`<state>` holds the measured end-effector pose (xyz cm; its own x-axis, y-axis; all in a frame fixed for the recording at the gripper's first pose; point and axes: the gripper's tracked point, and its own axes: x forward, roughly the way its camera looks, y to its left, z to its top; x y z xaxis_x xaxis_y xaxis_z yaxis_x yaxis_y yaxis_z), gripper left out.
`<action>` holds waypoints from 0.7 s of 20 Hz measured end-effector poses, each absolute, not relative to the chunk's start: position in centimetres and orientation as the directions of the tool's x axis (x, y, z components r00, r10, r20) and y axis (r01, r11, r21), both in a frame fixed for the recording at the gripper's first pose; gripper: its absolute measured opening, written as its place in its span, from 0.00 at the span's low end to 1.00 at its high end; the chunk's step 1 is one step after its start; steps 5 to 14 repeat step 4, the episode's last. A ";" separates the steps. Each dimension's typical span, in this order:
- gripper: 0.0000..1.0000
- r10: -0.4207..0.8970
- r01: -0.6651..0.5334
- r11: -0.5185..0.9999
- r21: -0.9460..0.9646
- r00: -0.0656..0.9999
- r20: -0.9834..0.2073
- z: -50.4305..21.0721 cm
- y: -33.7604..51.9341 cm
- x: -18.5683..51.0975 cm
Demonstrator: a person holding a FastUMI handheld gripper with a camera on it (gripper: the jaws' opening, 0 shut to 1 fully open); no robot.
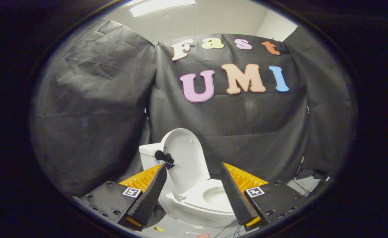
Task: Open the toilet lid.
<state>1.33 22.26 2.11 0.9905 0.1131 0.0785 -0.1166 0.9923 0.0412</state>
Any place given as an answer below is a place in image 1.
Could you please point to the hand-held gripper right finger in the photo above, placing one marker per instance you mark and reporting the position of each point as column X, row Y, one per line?
column 235, row 195

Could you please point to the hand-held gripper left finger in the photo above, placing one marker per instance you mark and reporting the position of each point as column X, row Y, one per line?
column 150, row 195

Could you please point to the white toilet lid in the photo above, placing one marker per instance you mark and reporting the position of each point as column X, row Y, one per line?
column 185, row 158

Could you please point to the white toilet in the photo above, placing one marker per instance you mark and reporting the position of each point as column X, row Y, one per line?
column 194, row 215

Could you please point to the white toilet tank cover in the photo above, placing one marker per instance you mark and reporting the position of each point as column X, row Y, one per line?
column 149, row 147

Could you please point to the yellow black floor tape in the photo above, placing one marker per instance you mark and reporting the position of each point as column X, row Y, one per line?
column 159, row 228

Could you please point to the black backdrop cloth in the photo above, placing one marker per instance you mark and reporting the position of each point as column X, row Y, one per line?
column 246, row 119

